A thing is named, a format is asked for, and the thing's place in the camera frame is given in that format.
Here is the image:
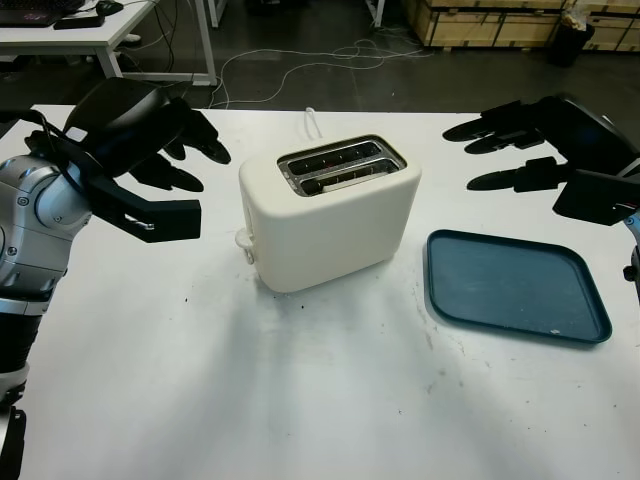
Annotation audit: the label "wooden shipping crates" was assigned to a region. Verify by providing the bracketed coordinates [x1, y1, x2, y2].
[402, 0, 640, 52]

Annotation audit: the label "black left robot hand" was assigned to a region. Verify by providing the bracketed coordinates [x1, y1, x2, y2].
[64, 77, 233, 195]

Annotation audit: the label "black keyboard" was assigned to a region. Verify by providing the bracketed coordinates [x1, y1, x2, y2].
[0, 9, 59, 28]

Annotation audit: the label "black laptop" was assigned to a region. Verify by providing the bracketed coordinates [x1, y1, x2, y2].
[0, 0, 86, 14]

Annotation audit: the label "white toaster power cord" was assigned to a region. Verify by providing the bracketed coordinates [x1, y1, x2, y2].
[303, 107, 324, 142]

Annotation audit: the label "blue plastic tray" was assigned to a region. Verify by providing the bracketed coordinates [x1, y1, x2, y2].
[425, 228, 614, 347]

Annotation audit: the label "black trash bin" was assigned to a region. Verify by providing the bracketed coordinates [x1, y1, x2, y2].
[547, 12, 597, 69]

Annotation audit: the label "white office desk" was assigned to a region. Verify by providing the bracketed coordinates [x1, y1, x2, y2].
[0, 0, 219, 87]

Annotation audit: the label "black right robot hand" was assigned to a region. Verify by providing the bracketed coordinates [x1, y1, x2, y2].
[442, 94, 640, 195]

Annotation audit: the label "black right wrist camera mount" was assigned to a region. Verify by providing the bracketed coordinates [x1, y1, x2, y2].
[552, 168, 640, 228]

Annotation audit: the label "cream two-slot toaster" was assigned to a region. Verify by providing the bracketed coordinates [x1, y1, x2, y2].
[238, 134, 423, 294]

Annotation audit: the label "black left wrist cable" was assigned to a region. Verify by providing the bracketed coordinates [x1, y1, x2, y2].
[0, 106, 69, 169]

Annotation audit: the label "white floor cable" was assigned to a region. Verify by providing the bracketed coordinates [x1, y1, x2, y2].
[209, 38, 427, 109]

